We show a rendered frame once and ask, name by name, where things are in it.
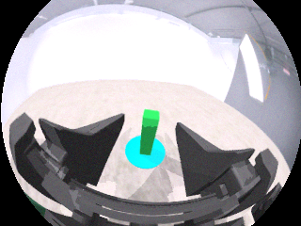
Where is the cyan circle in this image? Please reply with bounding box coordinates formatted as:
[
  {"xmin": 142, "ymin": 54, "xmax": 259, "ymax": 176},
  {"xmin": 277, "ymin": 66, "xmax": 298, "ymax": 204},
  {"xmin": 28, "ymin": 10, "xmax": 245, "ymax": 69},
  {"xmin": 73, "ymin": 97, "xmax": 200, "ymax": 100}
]
[{"xmin": 125, "ymin": 136, "xmax": 165, "ymax": 169}]

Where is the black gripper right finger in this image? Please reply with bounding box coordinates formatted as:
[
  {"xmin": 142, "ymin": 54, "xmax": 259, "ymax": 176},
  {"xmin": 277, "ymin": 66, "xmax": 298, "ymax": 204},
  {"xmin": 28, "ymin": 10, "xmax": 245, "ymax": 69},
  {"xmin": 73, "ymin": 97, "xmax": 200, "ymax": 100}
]
[{"xmin": 174, "ymin": 121, "xmax": 255, "ymax": 197}]

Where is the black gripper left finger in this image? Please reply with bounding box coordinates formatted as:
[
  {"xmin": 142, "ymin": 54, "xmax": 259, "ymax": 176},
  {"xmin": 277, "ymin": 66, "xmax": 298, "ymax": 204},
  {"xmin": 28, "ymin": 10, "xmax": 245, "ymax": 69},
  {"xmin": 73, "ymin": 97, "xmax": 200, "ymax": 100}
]
[{"xmin": 39, "ymin": 113, "xmax": 125, "ymax": 186}]

